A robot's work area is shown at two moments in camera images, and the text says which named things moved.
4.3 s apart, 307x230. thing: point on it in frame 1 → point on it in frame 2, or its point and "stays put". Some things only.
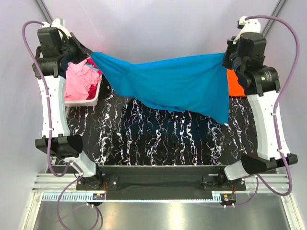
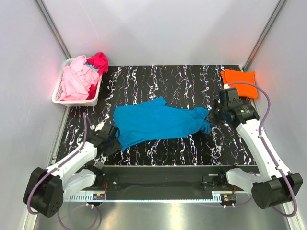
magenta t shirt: (94, 90) stays put
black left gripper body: (71, 49) → (114, 145)
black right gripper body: (230, 60) → (219, 111)
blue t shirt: (197, 84) → (135, 123)
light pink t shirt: (78, 77) stays put
